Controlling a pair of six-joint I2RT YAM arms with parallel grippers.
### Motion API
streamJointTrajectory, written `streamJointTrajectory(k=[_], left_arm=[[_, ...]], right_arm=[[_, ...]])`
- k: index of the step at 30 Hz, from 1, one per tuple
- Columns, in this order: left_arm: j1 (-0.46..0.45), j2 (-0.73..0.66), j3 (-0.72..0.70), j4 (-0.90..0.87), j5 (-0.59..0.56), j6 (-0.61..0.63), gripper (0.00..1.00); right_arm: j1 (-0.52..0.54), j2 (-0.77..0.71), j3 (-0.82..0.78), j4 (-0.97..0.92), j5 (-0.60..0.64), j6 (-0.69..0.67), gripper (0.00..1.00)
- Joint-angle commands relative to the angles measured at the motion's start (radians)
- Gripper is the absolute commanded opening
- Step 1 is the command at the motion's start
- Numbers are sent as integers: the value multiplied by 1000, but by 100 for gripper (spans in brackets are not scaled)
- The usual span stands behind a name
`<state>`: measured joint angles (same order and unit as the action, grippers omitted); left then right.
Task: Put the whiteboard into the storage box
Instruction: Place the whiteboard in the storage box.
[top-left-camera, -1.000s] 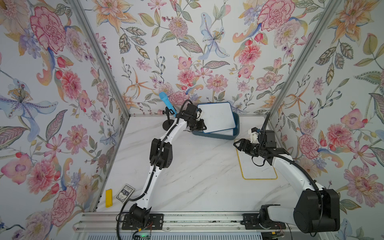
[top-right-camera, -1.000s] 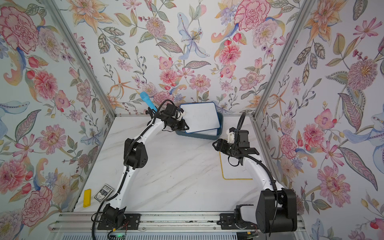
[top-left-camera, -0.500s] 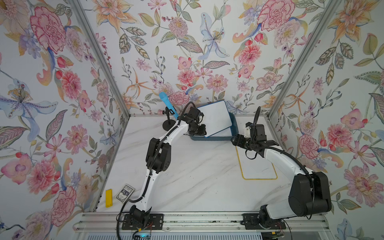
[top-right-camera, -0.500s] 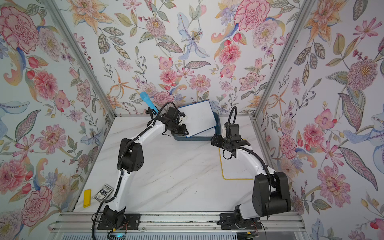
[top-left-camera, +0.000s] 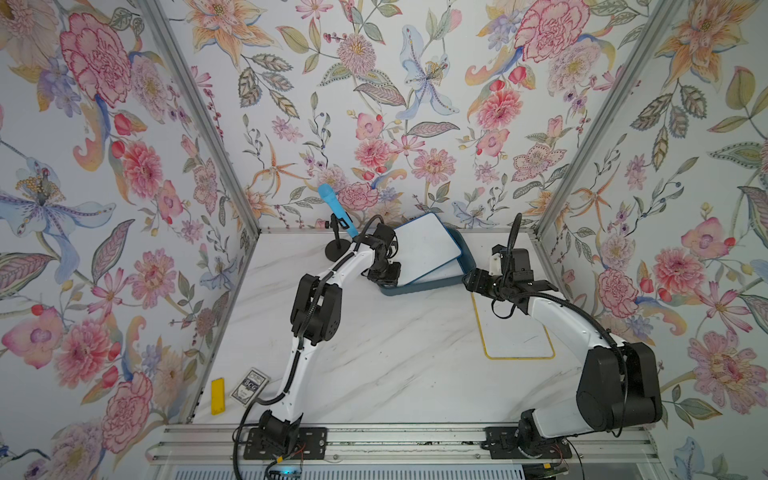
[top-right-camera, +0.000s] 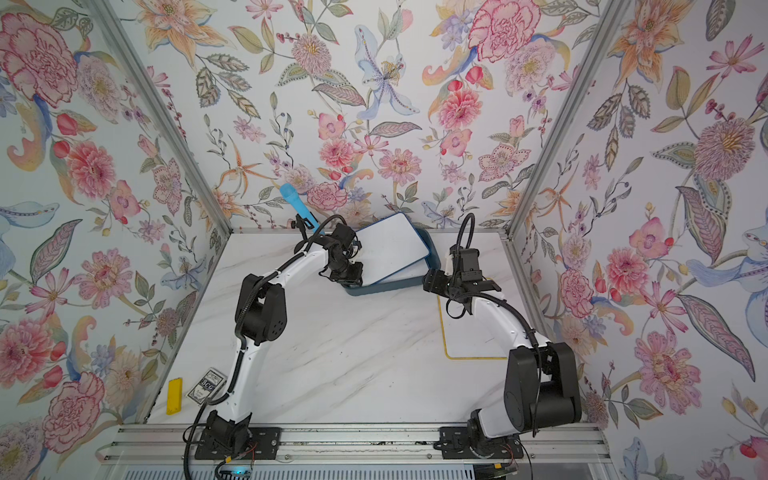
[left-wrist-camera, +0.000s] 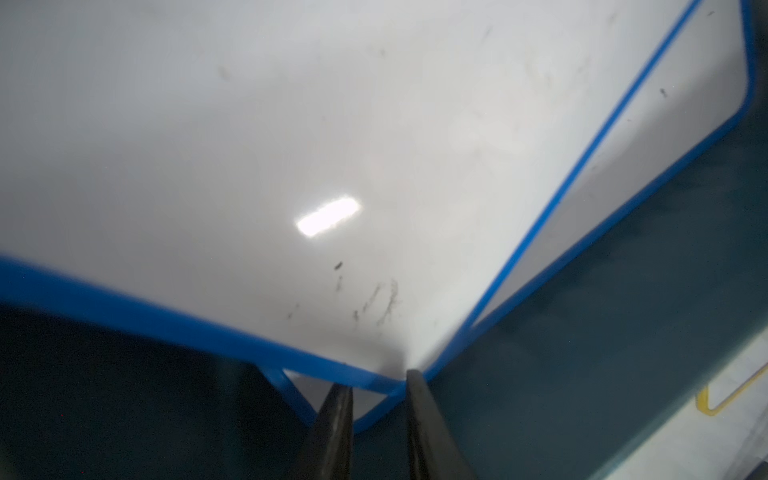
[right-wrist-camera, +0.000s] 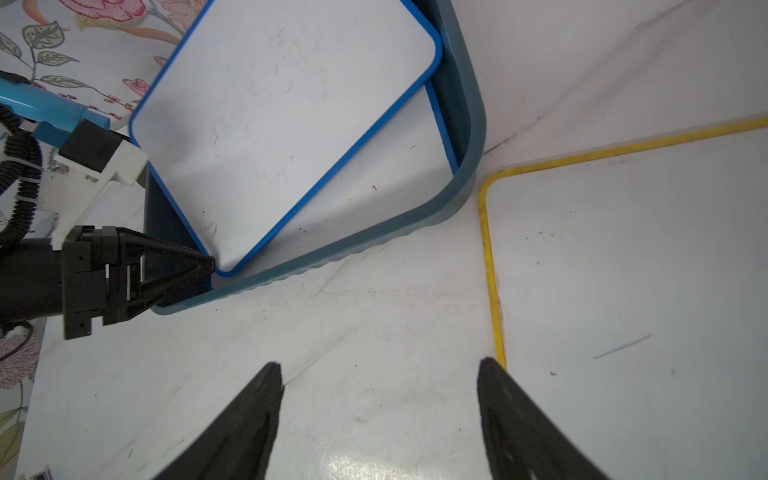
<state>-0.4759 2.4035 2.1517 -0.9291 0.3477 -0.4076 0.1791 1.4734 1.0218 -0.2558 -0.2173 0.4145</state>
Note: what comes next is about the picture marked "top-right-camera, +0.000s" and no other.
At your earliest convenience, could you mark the teal plastic storage box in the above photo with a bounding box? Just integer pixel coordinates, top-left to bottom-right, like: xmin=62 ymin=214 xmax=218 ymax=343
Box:
xmin=345 ymin=224 xmax=441 ymax=297

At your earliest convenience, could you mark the blue-framed whiteboard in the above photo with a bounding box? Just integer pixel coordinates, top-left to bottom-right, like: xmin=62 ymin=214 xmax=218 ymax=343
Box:
xmin=379 ymin=259 xmax=429 ymax=284
xmin=355 ymin=213 xmax=430 ymax=287

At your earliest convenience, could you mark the yellow-framed whiteboard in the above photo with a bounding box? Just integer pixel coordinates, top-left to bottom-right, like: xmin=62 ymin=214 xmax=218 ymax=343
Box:
xmin=436 ymin=296 xmax=507 ymax=361

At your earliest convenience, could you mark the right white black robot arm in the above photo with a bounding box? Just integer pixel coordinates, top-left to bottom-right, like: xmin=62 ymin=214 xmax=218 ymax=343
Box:
xmin=423 ymin=214 xmax=582 ymax=459

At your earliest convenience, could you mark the black microphone stand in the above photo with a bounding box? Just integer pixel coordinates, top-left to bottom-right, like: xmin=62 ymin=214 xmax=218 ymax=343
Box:
xmin=291 ymin=214 xmax=312 ymax=241

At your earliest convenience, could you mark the blue microphone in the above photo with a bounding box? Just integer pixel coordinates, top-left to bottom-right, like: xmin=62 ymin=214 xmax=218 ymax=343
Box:
xmin=279 ymin=183 xmax=319 ymax=231

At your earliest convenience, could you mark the yellow marker block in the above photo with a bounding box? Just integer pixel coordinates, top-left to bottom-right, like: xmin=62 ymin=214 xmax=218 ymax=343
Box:
xmin=166 ymin=378 xmax=183 ymax=416

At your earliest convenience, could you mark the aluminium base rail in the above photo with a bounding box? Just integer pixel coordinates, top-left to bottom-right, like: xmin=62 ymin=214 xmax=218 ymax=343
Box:
xmin=96 ymin=423 xmax=611 ymax=466

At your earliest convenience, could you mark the right aluminium corner post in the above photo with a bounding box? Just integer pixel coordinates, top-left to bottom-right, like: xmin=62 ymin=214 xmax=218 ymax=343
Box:
xmin=506 ymin=1 xmax=631 ymax=242

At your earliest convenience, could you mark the aluminium corner post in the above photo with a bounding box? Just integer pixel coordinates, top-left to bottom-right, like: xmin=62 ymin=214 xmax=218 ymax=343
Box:
xmin=506 ymin=1 xmax=631 ymax=242
xmin=84 ymin=0 xmax=233 ymax=240

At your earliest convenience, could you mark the left aluminium corner post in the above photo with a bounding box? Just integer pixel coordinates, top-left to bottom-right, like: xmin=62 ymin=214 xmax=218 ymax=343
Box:
xmin=84 ymin=0 xmax=233 ymax=240

